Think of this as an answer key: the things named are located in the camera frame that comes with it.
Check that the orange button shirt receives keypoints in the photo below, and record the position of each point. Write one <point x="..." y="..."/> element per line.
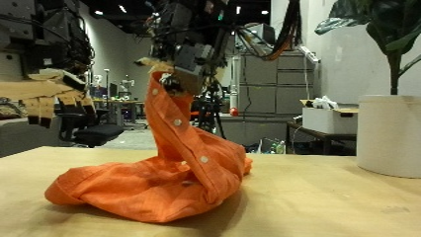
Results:
<point x="153" y="187"/>

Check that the brown cushion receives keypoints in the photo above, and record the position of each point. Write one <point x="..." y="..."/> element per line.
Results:
<point x="8" y="110"/>

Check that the grey sofa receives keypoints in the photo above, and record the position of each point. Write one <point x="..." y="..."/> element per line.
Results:
<point x="22" y="138"/>

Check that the grey boxy device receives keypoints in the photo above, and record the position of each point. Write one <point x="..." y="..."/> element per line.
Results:
<point x="265" y="33"/>

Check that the black office chair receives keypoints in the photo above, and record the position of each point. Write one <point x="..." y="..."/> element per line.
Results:
<point x="93" y="133"/>

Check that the red ball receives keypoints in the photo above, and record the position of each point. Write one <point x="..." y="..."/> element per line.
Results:
<point x="233" y="112"/>

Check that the grey filing cabinet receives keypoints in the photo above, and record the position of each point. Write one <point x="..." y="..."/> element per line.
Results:
<point x="272" y="85"/>

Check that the background work desk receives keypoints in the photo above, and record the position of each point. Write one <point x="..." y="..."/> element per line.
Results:
<point x="125" y="103"/>

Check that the grey low cabinet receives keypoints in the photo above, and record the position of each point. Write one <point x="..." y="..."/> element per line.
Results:
<point x="255" y="130"/>

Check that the white power strip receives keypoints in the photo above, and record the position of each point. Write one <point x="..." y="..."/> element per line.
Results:
<point x="309" y="54"/>

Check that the white plastic bag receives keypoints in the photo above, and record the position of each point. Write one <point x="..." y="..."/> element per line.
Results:
<point x="324" y="102"/>

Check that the green plastic bottle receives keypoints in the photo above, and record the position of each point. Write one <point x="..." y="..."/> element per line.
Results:
<point x="280" y="147"/>

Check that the white storage box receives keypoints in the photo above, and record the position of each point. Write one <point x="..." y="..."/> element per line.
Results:
<point x="327" y="120"/>

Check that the dark side table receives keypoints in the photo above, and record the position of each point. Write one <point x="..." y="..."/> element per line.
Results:
<point x="324" y="135"/>

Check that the green leafy plant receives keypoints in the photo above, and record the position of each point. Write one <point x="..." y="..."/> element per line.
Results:
<point x="395" y="33"/>

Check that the white round plant pot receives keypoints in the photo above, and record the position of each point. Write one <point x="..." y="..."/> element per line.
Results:
<point x="388" y="135"/>

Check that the black camera tripod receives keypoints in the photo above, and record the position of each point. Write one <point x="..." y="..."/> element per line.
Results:
<point x="215" y="115"/>

